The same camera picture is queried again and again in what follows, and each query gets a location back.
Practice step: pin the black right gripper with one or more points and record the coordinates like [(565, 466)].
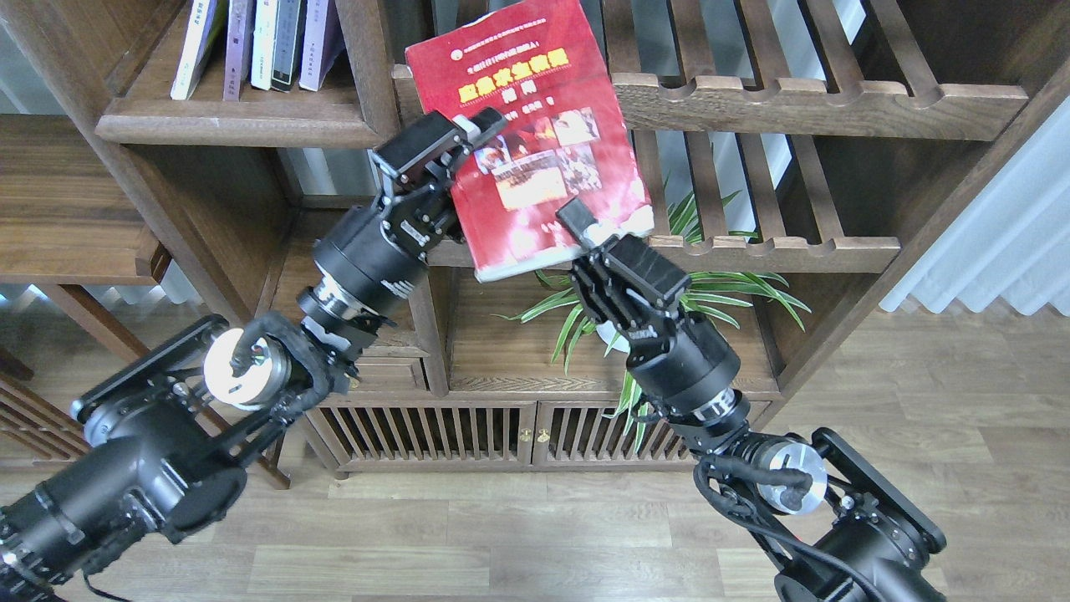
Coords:
[(680, 361)]

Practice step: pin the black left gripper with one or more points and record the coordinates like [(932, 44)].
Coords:
[(373, 257)]

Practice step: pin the red book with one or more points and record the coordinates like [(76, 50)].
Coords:
[(538, 63)]

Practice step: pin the maroon book white characters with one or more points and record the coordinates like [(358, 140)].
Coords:
[(238, 47)]

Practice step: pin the yellow-green book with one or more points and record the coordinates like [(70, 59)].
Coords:
[(205, 22)]

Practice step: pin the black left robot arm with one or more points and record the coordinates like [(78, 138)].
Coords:
[(172, 435)]

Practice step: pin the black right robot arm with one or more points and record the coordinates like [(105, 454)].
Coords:
[(833, 525)]

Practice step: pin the white plant pot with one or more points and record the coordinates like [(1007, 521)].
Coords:
[(612, 338)]

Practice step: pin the green spider plant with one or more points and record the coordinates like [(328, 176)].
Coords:
[(707, 291)]

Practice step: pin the lavender upright book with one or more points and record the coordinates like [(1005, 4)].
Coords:
[(323, 43)]

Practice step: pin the dark green upright book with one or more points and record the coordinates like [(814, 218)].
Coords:
[(288, 44)]

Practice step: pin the dark wooden bookshelf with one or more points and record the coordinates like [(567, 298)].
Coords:
[(854, 178)]

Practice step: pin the white upright book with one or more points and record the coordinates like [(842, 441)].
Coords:
[(263, 41)]

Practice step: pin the white curtain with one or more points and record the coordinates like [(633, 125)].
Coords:
[(1010, 246)]

